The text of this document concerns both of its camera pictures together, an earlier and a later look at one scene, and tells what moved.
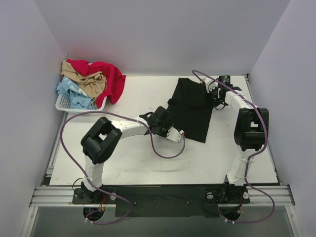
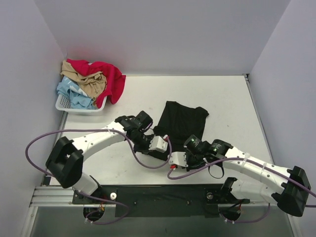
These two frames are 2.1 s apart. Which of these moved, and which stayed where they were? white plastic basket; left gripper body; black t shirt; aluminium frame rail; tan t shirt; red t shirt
Moved: left gripper body; black t shirt
Stayed: aluminium frame rail; red t shirt; tan t shirt; white plastic basket
